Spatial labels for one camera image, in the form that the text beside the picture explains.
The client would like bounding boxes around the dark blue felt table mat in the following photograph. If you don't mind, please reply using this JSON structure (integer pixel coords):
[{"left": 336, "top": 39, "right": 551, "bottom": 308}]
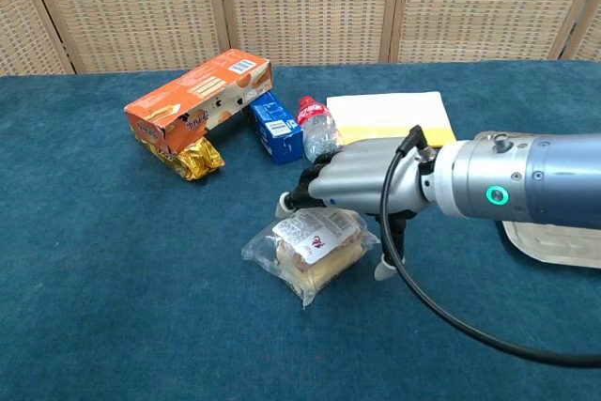
[{"left": 0, "top": 60, "right": 601, "bottom": 401}]

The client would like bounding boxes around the small blue carton box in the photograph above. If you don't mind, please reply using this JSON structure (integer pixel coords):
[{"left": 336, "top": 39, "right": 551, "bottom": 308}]
[{"left": 242, "top": 90, "right": 305, "bottom": 166}]

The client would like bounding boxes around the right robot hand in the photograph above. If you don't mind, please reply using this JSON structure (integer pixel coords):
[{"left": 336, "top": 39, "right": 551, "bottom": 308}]
[{"left": 275, "top": 136, "right": 440, "bottom": 283}]

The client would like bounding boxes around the cola bottle with red label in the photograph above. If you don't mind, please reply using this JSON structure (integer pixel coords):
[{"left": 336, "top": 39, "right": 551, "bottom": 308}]
[{"left": 297, "top": 95, "right": 347, "bottom": 162}]

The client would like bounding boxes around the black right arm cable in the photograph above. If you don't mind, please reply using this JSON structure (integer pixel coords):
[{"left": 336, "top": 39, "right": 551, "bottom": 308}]
[{"left": 378, "top": 125, "right": 601, "bottom": 369}]

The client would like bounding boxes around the woven bamboo folding screen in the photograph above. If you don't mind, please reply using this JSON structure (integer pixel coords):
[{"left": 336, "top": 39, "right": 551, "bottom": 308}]
[{"left": 0, "top": 0, "right": 601, "bottom": 76}]

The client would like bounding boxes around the gold foil snack packet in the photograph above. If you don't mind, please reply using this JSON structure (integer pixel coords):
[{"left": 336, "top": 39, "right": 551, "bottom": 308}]
[{"left": 140, "top": 135, "right": 225, "bottom": 183}]

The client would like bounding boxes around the clear bag of snacks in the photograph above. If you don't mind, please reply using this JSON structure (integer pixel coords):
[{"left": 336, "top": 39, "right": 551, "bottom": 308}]
[{"left": 240, "top": 207, "right": 380, "bottom": 309}]

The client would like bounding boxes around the orange cardboard snack box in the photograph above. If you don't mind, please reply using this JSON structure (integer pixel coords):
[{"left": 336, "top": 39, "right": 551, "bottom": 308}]
[{"left": 124, "top": 48, "right": 274, "bottom": 154}]

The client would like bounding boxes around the clear plastic tray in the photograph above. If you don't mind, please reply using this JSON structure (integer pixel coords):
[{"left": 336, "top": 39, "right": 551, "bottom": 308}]
[{"left": 500, "top": 220, "right": 601, "bottom": 270}]

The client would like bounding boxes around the white and yellow flat box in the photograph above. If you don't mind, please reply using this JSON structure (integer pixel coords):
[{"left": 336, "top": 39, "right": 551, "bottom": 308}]
[{"left": 326, "top": 89, "right": 457, "bottom": 148}]

